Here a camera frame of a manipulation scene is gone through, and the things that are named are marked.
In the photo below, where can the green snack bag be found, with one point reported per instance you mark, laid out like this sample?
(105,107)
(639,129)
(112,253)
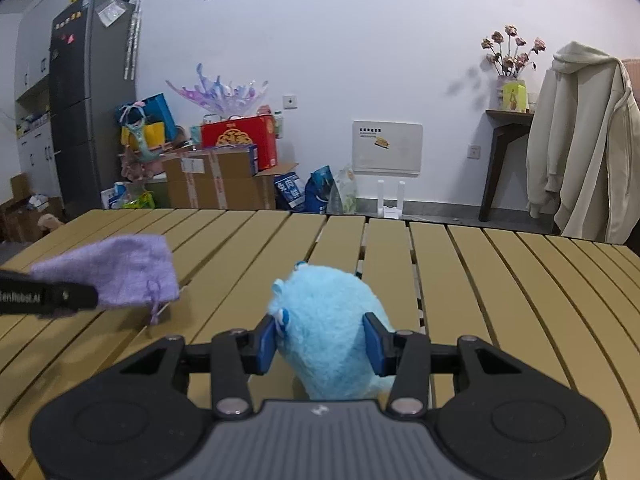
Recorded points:
(140,201)

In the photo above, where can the beige plush toy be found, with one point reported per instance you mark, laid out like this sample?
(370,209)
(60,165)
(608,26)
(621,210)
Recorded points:
(50,221)

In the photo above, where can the dark blue bag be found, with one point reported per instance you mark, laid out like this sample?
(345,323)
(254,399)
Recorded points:
(319,190)

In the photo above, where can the small cardboard box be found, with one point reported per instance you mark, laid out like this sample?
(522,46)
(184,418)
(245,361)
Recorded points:
(210,164)

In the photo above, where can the white cabinet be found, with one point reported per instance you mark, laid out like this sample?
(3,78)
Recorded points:
(32,110)

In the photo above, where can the blue gift bag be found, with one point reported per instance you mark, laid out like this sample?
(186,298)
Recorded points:
(155,112)

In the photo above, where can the cream hooded coat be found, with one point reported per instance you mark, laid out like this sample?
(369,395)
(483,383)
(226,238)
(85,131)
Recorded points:
(585,150)

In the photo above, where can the blue printed pet food bag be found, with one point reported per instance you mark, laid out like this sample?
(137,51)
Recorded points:
(290,194)

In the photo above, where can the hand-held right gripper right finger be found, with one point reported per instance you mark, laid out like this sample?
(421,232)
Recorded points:
(376,347)

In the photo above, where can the iridescent ribbon bouquet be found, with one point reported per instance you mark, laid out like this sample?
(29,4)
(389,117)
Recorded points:
(215,92)

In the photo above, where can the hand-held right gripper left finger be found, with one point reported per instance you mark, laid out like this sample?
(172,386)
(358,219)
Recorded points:
(267,347)

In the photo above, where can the large cardboard box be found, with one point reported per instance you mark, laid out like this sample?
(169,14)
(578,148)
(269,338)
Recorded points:
(220,192)

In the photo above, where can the dark grey refrigerator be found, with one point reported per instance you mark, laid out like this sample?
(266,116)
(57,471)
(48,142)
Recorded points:
(90,110)

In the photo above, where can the yellow flower vase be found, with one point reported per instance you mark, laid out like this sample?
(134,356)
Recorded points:
(514,96)

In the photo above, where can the white wall socket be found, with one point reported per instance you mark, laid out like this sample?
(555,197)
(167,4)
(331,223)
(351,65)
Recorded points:
(289,101)
(474,151)

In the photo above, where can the white router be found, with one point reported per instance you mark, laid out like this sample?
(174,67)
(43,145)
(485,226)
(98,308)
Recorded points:
(391,207)

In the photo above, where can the open cardboard box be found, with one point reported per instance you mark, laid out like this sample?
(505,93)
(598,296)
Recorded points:
(22,210)

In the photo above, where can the dried rose bouquet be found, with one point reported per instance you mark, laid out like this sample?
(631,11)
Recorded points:
(510,57)

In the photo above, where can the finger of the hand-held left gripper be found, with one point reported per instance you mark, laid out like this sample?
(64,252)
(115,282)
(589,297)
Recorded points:
(75,299)

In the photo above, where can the red gift box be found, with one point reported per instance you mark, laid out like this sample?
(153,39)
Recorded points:
(240,140)

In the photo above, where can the white wall panel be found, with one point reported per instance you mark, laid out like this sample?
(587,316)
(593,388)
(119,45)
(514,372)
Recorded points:
(387,147)

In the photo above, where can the tan slatted folding table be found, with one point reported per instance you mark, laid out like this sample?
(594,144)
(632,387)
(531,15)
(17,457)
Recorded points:
(475,285)

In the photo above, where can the light blue plush toy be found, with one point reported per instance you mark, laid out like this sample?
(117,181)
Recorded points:
(325,320)

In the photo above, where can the clear green-white bag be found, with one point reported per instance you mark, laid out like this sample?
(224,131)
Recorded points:
(344,192)

